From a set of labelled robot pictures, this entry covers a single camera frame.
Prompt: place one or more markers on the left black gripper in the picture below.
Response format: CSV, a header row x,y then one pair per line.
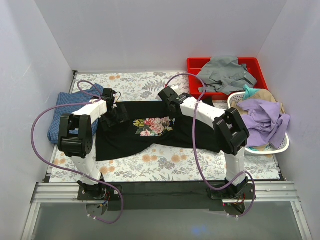
x,y
116,116

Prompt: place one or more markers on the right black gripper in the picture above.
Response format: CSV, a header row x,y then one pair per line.
x,y
171,108

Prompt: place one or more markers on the black floral print t-shirt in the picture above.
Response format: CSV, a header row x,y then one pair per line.
x,y
149,123

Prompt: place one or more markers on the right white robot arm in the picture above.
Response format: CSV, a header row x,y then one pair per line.
x,y
227,125

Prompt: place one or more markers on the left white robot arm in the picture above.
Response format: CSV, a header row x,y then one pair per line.
x,y
75,139

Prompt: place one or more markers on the red plastic bin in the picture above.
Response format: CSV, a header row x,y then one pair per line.
x,y
195,64

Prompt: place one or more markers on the blue checkered folded shirt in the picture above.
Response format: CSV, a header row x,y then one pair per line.
x,y
69,98

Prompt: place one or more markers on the grey shirt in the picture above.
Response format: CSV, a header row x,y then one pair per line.
x,y
225,75

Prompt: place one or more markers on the white plastic laundry basket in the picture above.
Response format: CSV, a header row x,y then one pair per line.
x,y
269,150

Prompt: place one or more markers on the floral patterned table mat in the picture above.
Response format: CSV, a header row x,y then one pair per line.
x,y
158,162

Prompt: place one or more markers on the teal garment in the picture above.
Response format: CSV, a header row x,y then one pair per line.
x,y
249,92

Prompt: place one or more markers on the beige garment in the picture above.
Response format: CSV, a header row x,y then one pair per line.
x,y
263,94

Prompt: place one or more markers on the lilac purple shirt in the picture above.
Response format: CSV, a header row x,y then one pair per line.
x,y
266,123

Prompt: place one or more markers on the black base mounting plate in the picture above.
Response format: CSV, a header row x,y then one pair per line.
x,y
176,195

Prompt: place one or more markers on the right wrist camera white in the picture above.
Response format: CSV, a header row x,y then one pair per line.
x,y
175,88

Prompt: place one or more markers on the aluminium frame rail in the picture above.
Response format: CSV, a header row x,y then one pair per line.
x,y
57,214

